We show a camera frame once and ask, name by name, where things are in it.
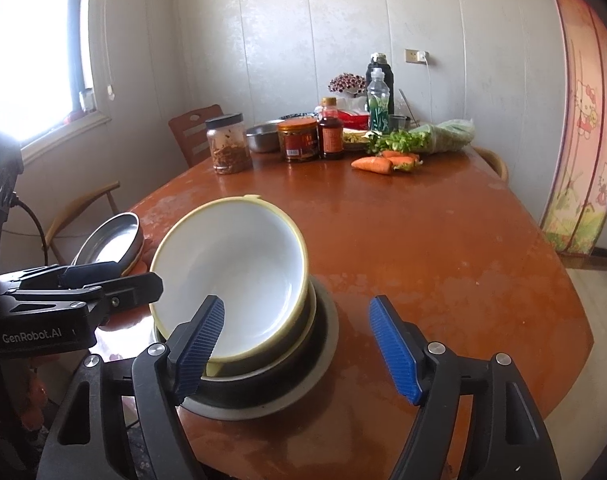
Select leafy green vegetables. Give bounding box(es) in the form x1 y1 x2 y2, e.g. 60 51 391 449
366 130 429 156

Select plastic bag of greens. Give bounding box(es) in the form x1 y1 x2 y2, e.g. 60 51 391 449
411 118 477 155

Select cartoon cat sliding door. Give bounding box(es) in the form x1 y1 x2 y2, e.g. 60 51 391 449
539 0 607 256

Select light wooden chair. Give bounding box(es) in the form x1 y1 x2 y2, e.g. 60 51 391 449
471 146 509 182

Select clear plastic bottle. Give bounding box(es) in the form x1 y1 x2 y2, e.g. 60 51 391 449
367 69 390 133

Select flower ornament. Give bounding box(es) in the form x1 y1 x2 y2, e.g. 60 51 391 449
327 74 367 98

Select window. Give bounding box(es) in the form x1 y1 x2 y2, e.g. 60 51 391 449
0 0 112 161

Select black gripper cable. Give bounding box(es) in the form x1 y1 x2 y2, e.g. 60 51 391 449
12 199 50 267

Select black thermos flask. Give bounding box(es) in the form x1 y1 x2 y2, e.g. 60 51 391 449
366 53 395 116

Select small steel basin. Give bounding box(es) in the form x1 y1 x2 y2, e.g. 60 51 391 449
246 120 284 154

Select red label jar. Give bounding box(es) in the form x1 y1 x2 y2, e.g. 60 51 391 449
277 117 320 163

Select plate of yellow food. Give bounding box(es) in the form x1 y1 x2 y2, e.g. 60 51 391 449
341 130 379 151

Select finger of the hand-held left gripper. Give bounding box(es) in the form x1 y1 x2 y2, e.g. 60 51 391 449
18 261 123 288
68 272 164 328

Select round metal pan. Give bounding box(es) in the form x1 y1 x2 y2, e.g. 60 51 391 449
72 211 143 273

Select carrot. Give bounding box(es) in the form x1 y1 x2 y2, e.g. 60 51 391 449
351 156 394 176
381 150 423 173

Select clear jar with black lid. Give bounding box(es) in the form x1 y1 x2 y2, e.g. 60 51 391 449
205 114 253 175

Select white bowl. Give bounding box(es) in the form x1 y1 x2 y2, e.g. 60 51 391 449
151 199 307 361

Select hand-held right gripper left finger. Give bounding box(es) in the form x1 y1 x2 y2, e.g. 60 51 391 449
36 295 226 480

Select red and white packet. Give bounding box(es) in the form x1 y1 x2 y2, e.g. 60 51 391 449
336 97 371 131

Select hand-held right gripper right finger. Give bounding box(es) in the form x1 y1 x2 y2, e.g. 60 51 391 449
368 295 561 480

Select dark sauce bottle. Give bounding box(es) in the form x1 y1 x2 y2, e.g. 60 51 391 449
317 97 345 161

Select brown wooden chair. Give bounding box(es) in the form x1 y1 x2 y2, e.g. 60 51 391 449
168 105 224 168

